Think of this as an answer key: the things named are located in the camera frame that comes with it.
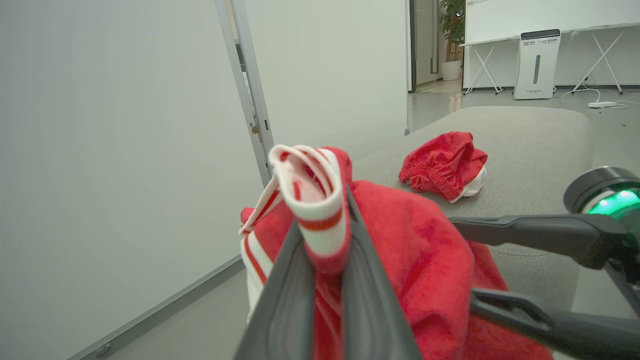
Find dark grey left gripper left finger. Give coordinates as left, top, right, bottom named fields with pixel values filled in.
left=233, top=220, right=317, bottom=360

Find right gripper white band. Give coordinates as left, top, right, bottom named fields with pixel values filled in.
left=448, top=166, right=640, bottom=360

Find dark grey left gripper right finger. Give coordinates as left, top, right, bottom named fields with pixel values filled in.
left=341, top=184, right=423, bottom=360

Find red shirt with white collar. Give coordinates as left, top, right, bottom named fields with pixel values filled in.
left=239, top=144, right=553, bottom=360

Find grey fabric sofa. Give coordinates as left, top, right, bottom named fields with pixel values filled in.
left=350, top=105, right=593, bottom=326

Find red shorts with white lining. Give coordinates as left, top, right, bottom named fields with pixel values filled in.
left=398, top=131, right=489, bottom=204

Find white air purifier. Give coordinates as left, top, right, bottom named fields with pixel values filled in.
left=513, top=29, right=562, bottom=100

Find white folding table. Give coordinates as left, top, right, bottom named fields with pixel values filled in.
left=560, top=22, right=640, bottom=96
left=460, top=35, right=523, bottom=96

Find white plant pot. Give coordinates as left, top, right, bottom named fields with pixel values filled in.
left=441, top=60, right=462, bottom=82

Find green potted plant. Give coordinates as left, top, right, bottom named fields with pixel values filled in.
left=439, top=0, right=466, bottom=63

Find grey partition bottom rail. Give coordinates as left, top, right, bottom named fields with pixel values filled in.
left=67, top=255, right=247, bottom=360

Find white power cable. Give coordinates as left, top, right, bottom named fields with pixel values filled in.
left=554, top=86, right=640, bottom=110

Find grey metal partition post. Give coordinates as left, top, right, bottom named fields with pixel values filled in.
left=215, top=0, right=276, bottom=188

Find dark door frame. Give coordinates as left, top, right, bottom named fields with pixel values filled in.
left=407, top=0, right=441, bottom=94

